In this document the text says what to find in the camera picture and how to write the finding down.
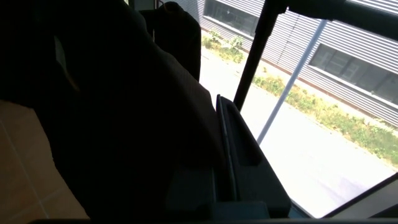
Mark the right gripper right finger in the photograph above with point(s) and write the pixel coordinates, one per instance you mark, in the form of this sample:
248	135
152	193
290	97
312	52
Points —
258	183

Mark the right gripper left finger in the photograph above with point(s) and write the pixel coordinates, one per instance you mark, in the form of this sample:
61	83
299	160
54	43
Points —
189	193

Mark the black clothes rack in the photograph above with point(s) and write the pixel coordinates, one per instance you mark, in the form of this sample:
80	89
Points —
258	49

